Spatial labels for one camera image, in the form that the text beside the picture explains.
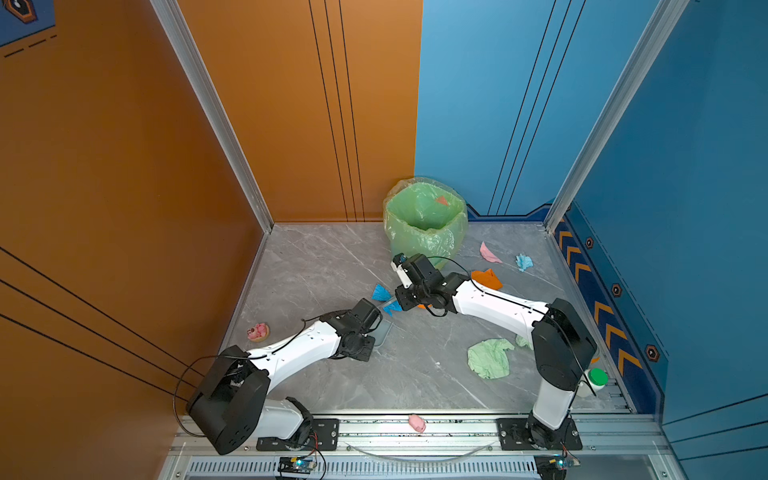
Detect light green paper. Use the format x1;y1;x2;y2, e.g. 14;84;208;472
467;339;515;380
515;335;533;350

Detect left circuit board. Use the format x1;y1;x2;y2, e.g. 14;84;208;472
277;457;317;478

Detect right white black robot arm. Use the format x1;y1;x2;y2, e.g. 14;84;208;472
391;253;597;450

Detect pink toy on yellow base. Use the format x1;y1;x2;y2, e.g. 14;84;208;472
246;323;270;343

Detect grey-green plastic dustpan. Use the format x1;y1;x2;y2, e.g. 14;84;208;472
369;319;392;348

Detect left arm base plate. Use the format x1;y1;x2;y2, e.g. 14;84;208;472
256;418;340;452

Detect right circuit board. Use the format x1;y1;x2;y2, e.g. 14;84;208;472
534;456;581;480

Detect circuit board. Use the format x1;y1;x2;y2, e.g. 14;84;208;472
277;457;317;478
534;456;581;480

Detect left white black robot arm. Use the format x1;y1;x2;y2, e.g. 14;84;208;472
186;299;382;455

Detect pink paper ball on rail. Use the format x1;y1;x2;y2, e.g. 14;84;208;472
408;414;426;434

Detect small blue paper scrap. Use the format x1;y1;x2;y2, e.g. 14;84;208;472
381;299;403;315

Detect pink paper scrap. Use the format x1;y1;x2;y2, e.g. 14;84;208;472
479;242;503;264

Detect light blue paper scrap far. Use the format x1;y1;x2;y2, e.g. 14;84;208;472
515;254;534;272

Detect blue paper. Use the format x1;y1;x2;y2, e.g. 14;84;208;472
371;284;392;302

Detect white bottle green cap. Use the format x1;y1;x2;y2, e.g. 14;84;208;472
576;368;609;397

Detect green trash bin with liner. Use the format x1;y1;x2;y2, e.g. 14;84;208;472
383;177;469;269

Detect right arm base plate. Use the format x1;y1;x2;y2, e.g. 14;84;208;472
495;416;583;451

